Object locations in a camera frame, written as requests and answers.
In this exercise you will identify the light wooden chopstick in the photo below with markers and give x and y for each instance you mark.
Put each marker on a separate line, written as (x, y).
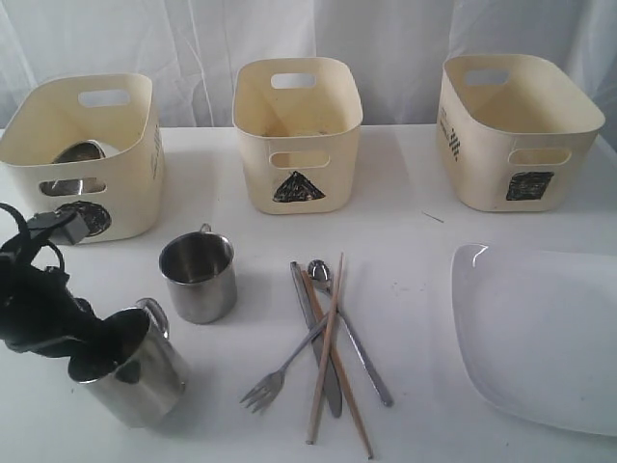
(315, 407)

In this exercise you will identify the cream bin with black triangle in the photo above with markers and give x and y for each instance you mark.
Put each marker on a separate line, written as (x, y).
(298, 122)

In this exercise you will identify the stainless steel bowl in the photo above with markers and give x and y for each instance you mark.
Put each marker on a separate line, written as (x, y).
(78, 152)

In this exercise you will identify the cream bin with black circle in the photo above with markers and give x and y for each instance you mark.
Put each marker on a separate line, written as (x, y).
(117, 109)

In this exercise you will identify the stainless steel knife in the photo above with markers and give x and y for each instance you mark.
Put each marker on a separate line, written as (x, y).
(331, 388)

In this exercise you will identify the stainless steel mug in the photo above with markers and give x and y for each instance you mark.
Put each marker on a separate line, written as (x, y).
(148, 387)
(198, 269)

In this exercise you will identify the white square plate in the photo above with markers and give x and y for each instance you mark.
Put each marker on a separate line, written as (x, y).
(537, 333)

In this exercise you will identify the stainless steel spoon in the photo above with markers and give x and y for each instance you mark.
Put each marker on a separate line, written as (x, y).
(322, 278)

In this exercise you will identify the white curtain backdrop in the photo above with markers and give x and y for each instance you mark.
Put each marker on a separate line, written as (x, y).
(193, 50)

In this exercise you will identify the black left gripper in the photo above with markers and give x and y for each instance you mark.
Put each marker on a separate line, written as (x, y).
(40, 315)

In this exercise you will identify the stainless steel fork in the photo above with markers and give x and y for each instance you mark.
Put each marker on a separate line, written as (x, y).
(265, 391)

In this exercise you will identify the white ceramic bowl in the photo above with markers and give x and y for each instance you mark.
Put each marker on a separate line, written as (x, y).
(106, 149)

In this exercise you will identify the cream bin with black square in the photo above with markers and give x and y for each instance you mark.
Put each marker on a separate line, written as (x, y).
(513, 131)

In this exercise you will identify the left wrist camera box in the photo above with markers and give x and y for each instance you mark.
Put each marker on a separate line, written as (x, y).
(66, 227)

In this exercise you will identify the brown wooden chopstick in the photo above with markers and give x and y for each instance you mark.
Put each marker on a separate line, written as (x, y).
(339, 368)

